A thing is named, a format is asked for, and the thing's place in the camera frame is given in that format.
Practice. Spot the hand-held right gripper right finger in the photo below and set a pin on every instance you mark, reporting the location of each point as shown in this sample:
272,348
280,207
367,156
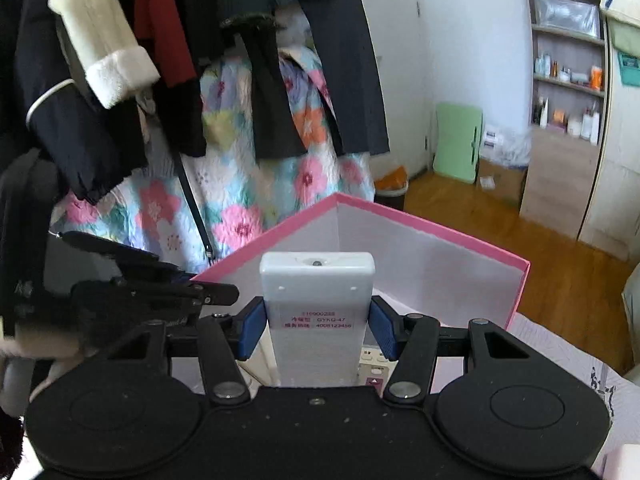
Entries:
382,332

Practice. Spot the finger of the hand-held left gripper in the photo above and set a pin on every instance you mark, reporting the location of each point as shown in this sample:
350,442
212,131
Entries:
150,302
125,255

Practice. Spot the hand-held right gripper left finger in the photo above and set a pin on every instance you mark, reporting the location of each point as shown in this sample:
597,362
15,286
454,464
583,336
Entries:
251,330

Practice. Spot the white remote with back label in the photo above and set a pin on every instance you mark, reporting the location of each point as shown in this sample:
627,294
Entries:
317,300

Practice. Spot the pink cardboard box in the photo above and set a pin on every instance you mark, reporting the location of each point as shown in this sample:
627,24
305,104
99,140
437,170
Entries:
425,260

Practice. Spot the white remote with display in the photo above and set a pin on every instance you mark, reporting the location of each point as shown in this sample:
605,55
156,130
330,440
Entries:
372,365

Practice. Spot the black belt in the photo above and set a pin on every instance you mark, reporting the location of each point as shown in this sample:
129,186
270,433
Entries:
195,210

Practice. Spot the floral quilt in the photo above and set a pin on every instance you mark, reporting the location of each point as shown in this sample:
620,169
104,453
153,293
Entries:
235,220

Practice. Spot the black jacket with white piping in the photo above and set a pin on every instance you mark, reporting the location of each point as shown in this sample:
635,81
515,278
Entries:
65,125

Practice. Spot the trash bin with orange bag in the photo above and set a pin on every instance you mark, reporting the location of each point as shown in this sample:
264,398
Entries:
391,187

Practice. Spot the black hanging garment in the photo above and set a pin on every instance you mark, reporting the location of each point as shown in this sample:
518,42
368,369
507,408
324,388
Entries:
185,110

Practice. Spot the brown cardboard box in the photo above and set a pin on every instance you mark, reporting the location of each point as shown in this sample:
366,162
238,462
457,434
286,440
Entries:
502,182

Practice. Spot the green folding table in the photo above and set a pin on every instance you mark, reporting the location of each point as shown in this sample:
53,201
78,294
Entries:
457,142

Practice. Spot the cream fleece jacket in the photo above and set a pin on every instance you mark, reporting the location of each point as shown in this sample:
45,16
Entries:
100,35

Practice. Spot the white tissue packages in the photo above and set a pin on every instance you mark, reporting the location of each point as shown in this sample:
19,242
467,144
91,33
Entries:
507,147

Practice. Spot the wooden shelf cabinet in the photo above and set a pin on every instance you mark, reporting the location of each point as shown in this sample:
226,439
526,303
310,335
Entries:
555,185

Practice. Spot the red hanging garment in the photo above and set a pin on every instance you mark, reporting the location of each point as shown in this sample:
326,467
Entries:
160,20

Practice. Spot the dark grey hanging coat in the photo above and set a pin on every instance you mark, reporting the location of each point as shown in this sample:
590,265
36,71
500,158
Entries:
345,60

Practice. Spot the light wooden wardrobe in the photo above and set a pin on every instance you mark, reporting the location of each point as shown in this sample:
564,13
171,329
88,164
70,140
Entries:
620,170

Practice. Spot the orange bottle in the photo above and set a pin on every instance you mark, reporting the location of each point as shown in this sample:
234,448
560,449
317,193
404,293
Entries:
596,79

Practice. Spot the green wall organizer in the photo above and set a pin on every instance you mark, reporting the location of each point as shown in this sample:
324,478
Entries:
630,67

